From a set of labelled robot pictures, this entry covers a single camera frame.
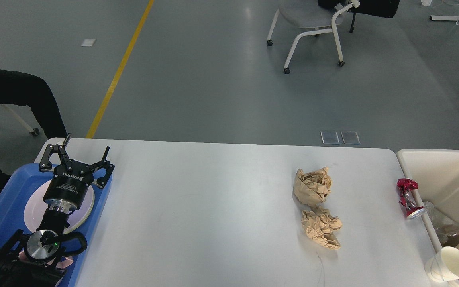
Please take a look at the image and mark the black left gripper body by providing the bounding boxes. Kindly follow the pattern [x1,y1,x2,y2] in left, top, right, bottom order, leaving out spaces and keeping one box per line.
[43,161,94,211]

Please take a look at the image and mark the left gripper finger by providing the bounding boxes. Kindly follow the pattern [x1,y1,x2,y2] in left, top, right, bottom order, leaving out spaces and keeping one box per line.
[84,146,116,189]
[39,133,73,173]

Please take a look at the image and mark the pink plate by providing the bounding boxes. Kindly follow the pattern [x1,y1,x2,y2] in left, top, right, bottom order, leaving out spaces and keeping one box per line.
[24,180,95,233]

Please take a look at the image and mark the small silver foil bag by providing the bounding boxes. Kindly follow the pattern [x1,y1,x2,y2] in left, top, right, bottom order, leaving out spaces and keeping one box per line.
[423,201,459,246]

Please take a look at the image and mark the crushed red can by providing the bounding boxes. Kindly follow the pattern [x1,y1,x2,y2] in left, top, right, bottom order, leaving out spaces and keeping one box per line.
[397,178,426,220]

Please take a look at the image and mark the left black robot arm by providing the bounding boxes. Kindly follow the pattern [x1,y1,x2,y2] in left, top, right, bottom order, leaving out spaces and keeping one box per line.
[0,136,114,287]

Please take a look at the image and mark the beige plastic bin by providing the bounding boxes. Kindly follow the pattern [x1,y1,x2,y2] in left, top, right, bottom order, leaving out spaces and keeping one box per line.
[397,149,459,245]

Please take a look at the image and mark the blue plastic tray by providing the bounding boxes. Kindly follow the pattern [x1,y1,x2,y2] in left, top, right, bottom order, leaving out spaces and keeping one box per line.
[0,163,113,287]

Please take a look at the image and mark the person in black left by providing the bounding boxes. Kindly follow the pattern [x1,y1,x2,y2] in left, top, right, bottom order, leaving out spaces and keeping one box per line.
[0,69,67,193]

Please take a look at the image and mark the white paper cup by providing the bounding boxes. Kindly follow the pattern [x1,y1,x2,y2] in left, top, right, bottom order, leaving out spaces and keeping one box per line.
[424,246,459,282]

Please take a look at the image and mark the white desk leg base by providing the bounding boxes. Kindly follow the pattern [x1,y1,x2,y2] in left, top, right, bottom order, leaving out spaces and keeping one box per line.
[430,0,459,25]

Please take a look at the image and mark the crumpled brown paper upper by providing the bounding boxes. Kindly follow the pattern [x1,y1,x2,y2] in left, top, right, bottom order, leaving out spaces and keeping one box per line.
[293,167,333,207]

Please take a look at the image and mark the crumpled brown paper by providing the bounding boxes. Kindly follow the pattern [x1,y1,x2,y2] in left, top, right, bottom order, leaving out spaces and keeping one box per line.
[301,206,343,250]
[293,167,333,207]

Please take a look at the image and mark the crumpled brown paper lower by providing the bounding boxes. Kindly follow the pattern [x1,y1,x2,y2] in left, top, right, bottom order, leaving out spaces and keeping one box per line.
[301,206,343,250]

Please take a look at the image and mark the walking person black sneakers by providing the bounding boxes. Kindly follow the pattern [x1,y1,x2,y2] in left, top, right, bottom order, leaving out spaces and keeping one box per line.
[317,0,400,33]

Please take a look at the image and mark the grey white office chair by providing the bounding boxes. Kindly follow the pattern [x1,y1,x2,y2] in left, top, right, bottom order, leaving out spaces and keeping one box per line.
[267,0,361,74]

